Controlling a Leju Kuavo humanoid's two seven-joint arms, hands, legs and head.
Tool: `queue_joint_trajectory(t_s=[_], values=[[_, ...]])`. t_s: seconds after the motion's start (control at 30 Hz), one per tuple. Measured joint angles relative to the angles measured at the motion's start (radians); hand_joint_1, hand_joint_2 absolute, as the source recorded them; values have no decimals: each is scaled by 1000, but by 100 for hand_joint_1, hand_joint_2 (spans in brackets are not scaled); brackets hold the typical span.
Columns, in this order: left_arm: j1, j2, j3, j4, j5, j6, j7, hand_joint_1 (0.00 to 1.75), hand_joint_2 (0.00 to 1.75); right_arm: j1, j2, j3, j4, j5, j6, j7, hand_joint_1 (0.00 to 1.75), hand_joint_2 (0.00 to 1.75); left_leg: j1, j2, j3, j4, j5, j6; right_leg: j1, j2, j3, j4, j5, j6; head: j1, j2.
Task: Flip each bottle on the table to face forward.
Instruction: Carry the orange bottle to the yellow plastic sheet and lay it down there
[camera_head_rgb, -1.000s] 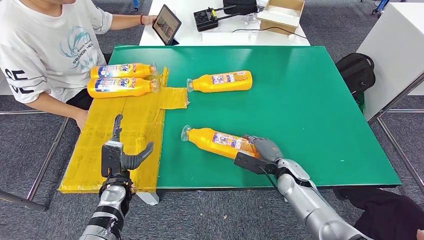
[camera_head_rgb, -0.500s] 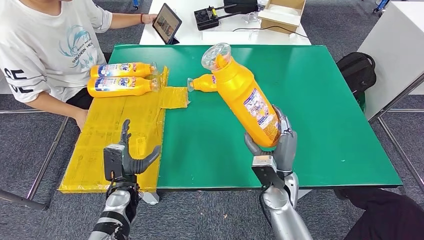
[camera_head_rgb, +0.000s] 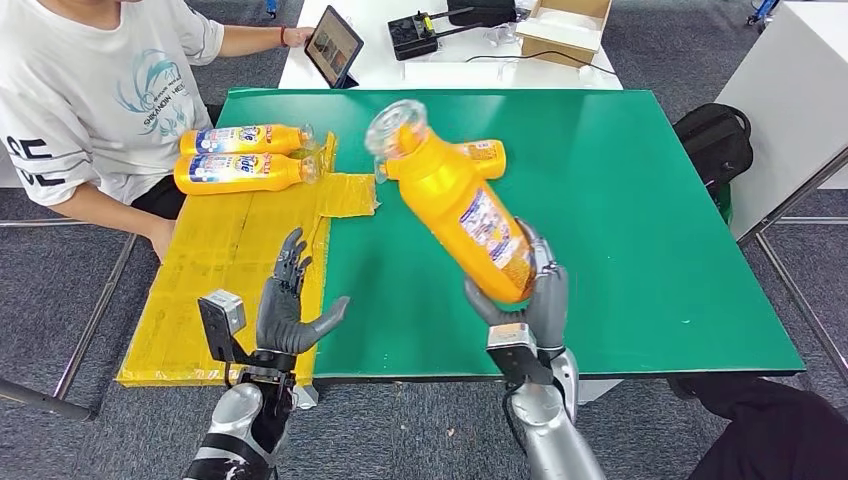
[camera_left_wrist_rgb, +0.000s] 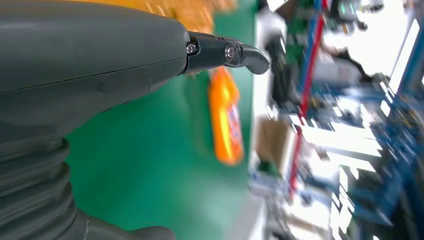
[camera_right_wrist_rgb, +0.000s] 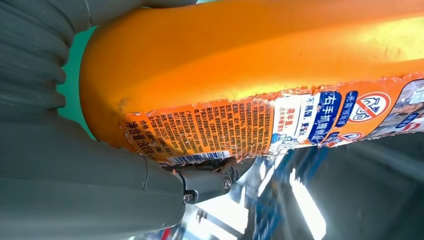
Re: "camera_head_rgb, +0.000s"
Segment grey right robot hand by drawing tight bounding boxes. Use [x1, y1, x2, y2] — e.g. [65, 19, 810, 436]
[463, 218, 571, 352]

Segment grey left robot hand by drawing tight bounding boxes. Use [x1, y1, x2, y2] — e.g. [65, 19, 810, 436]
[254, 227, 351, 359]

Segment person's right hand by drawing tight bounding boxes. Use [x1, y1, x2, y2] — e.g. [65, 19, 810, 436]
[146, 218, 178, 264]

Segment person's left hand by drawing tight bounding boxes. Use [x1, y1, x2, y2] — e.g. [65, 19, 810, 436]
[281, 25, 316, 49]

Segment yellow detergent bottle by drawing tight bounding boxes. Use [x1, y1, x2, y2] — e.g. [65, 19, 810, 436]
[173, 152, 325, 197]
[178, 123, 318, 158]
[364, 99, 538, 306]
[374, 139, 508, 183]

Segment black tablet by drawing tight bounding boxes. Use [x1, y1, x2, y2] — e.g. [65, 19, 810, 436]
[304, 5, 366, 90]

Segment yellow taped cardboard mat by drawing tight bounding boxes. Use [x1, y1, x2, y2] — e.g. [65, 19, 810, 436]
[115, 131, 380, 389]

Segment black remote with antennas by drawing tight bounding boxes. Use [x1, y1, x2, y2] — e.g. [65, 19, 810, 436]
[387, 7, 488, 62]

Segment green table board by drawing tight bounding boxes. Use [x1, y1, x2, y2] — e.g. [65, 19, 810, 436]
[215, 87, 808, 380]

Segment person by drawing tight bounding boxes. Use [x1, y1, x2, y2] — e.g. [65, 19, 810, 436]
[665, 374, 848, 480]
[0, 0, 316, 264]

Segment white table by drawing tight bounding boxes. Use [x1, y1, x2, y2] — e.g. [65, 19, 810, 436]
[278, 0, 624, 92]

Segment black bag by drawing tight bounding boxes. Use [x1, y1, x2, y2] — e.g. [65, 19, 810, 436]
[447, 0, 519, 28]

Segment clear plastic wrap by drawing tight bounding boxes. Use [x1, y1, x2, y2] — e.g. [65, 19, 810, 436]
[484, 23, 528, 48]

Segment black backpack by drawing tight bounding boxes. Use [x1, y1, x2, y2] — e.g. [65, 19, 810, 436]
[672, 102, 755, 200]

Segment open cardboard box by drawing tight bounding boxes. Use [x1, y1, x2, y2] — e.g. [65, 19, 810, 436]
[515, 0, 614, 70]

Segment blue metal stand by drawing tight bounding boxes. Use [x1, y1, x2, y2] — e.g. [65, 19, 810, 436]
[747, 0, 783, 29]

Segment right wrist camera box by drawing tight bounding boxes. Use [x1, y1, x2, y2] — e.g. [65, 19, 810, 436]
[485, 322, 554, 388]

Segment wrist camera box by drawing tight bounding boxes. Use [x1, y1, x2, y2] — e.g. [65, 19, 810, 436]
[485, 322, 554, 388]
[197, 289, 266, 369]

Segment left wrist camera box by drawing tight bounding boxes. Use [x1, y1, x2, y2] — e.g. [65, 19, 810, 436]
[197, 289, 266, 369]

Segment metal table frame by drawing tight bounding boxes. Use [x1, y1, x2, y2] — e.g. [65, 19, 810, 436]
[736, 148, 848, 386]
[0, 215, 164, 423]

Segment black cable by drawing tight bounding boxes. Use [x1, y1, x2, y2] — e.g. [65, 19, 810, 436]
[464, 50, 617, 77]

